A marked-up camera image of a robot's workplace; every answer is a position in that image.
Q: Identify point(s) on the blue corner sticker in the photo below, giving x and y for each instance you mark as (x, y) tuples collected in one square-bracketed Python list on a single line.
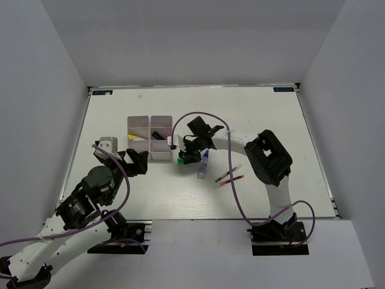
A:
[(283, 89), (102, 92)]

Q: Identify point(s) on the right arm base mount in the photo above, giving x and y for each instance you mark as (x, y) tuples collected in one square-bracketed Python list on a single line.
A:
[(265, 242)]

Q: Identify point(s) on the green highlighter marker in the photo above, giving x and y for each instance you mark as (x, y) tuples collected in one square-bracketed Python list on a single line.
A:
[(180, 161)]

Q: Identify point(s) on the red ink pen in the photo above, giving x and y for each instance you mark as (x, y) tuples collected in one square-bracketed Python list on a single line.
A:
[(223, 183)]

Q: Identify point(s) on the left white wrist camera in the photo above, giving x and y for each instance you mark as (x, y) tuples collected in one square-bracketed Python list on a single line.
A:
[(107, 144)]

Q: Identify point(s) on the green ink pen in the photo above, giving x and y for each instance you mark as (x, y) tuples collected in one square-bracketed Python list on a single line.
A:
[(228, 173)]

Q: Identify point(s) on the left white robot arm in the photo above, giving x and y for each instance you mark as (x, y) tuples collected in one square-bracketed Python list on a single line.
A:
[(81, 222)]

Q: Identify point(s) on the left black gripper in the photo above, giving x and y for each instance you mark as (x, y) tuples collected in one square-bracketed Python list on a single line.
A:
[(140, 165)]

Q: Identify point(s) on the right blue corner sticker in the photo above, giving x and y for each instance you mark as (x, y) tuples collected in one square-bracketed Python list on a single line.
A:
[(283, 89)]

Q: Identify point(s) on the right white organizer tray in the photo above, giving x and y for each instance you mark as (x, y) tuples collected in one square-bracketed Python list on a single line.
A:
[(160, 129)]

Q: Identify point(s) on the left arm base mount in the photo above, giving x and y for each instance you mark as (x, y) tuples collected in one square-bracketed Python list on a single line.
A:
[(134, 239)]

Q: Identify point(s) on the pink highlighter marker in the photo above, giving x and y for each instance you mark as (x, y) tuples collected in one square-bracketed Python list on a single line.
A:
[(157, 136)]

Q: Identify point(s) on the left blue corner sticker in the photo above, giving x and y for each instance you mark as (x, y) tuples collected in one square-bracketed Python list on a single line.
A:
[(102, 92)]

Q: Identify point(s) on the white organizer tray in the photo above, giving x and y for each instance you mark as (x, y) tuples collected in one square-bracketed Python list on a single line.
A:
[(160, 129), (138, 125)]

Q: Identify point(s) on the left white organizer tray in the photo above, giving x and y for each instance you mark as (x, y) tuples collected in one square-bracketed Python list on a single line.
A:
[(138, 125)]

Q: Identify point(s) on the blue cap spray bottle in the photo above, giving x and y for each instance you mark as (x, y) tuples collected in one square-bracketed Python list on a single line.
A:
[(203, 165)]

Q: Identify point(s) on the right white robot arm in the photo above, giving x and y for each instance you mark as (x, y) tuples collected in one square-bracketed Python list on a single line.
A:
[(268, 158)]

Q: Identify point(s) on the yellow cap pen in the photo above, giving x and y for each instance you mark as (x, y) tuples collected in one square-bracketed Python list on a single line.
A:
[(136, 138)]

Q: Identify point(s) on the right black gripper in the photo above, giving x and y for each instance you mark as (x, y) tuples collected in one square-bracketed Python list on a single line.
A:
[(188, 156)]

